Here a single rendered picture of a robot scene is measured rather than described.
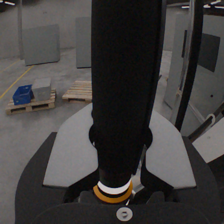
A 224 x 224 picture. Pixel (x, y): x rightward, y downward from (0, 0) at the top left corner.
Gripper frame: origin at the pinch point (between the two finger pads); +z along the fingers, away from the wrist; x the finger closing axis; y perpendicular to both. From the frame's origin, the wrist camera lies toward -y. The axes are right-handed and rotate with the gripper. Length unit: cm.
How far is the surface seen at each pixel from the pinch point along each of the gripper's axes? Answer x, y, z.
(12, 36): -872, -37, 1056
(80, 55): -129, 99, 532
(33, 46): -393, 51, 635
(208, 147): 32.7, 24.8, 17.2
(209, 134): 34.5, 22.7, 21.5
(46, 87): -137, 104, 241
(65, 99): -104, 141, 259
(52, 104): -126, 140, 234
